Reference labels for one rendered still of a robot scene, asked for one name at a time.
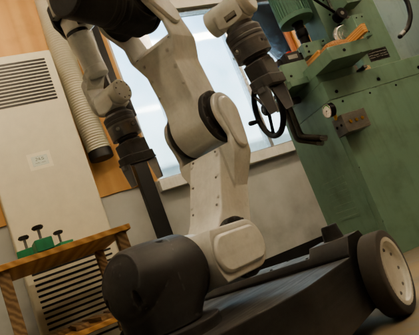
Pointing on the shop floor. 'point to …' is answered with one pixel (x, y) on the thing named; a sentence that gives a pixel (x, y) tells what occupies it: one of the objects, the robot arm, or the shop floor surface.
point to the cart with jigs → (40, 256)
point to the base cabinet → (377, 163)
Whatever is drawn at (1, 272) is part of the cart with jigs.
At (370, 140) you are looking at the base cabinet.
